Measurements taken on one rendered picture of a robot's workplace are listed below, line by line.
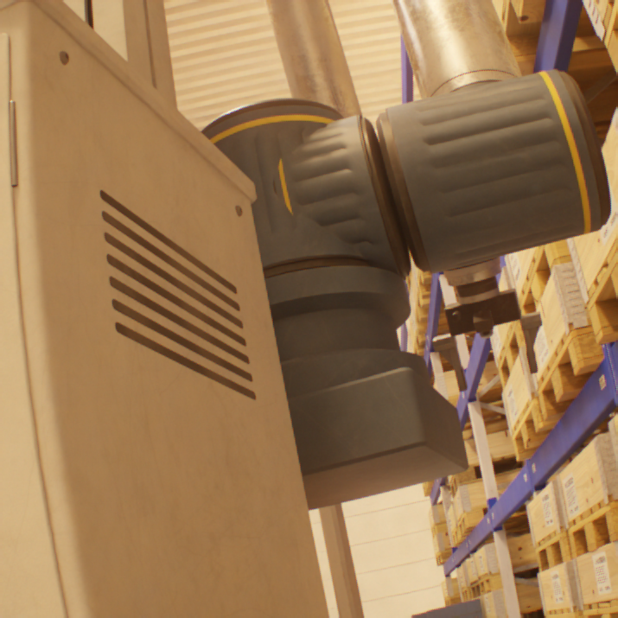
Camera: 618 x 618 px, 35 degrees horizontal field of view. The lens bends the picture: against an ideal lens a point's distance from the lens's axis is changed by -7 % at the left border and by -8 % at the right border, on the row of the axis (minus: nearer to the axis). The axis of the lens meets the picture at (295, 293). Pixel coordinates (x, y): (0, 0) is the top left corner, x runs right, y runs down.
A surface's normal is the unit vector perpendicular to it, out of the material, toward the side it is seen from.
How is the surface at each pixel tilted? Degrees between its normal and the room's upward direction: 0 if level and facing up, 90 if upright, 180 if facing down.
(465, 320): 114
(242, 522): 90
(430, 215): 131
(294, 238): 90
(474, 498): 90
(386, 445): 90
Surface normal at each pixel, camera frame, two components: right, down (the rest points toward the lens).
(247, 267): 0.93, -0.27
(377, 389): -0.33, -0.26
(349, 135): -0.29, -0.67
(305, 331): -0.06, -0.33
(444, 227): 0.00, 0.58
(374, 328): 0.65, -0.36
